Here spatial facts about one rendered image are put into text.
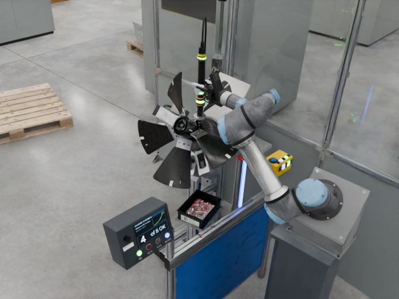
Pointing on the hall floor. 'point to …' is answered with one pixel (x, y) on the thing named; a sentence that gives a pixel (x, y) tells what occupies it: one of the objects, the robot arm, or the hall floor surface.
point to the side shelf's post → (237, 184)
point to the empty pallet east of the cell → (31, 112)
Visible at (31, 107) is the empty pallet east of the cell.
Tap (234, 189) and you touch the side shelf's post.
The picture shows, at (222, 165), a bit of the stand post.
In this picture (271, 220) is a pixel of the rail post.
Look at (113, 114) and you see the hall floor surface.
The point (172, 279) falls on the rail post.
